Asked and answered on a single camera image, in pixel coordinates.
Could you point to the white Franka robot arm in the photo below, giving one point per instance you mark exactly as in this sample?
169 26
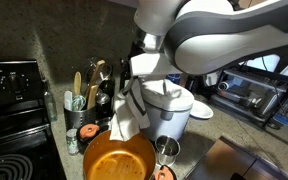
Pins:
224 36

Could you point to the dark olive oil bottle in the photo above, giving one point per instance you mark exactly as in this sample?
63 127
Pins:
124 73

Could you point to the white rice cooker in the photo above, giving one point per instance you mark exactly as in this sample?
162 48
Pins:
170 110

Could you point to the dark pepper mill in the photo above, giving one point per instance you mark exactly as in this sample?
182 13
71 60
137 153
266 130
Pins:
108 88

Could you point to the wine glass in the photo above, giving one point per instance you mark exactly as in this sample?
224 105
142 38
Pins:
106 70

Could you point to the long wooden spatula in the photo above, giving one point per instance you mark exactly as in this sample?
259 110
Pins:
95 75

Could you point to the short wooden spatula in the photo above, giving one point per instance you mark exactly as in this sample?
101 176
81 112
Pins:
92 96

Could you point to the white plate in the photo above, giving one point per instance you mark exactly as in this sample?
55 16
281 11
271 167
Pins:
202 110

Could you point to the small steel cup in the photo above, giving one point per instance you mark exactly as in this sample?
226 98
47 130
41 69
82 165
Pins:
167 150

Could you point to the teal whisk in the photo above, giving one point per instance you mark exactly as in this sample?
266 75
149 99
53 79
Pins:
78 103

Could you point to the wooden spoon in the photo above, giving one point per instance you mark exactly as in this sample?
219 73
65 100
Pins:
77 83

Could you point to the white paper towel roll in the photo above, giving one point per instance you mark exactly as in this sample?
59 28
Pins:
212 79

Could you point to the perforated steel utensil holder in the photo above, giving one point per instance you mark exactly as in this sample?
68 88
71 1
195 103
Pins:
79 116

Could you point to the white plastic spatula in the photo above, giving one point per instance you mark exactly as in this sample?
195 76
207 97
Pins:
68 100

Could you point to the small glass spice jar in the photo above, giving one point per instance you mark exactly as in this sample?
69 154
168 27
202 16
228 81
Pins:
72 143

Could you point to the clear glass bottle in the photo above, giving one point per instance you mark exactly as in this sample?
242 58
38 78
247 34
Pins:
50 105

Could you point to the toaster oven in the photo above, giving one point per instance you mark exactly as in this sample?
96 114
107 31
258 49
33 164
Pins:
250 93

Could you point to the wooden board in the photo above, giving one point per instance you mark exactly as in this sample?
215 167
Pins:
227 163

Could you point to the black electric stove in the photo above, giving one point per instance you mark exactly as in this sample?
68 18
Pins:
14 126

